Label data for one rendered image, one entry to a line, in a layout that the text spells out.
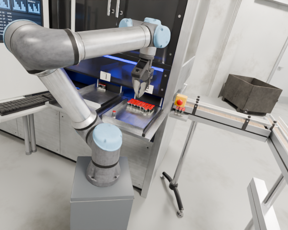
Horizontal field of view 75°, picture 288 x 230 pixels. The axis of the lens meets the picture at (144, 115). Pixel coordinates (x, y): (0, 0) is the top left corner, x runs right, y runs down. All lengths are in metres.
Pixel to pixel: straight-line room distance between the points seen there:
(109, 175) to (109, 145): 0.15
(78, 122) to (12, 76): 0.83
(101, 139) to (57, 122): 1.24
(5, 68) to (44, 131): 0.83
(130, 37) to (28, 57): 0.30
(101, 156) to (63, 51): 0.42
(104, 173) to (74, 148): 1.17
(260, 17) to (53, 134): 5.14
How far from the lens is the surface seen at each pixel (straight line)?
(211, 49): 5.12
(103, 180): 0.84
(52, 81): 0.70
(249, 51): 5.75
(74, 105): 0.76
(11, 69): 1.53
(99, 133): 0.75
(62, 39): 0.54
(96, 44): 0.58
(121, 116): 1.20
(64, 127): 1.92
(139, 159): 1.64
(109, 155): 0.77
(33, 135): 1.95
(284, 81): 6.79
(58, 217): 1.76
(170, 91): 1.31
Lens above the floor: 1.42
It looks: 25 degrees down
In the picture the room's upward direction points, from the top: 11 degrees clockwise
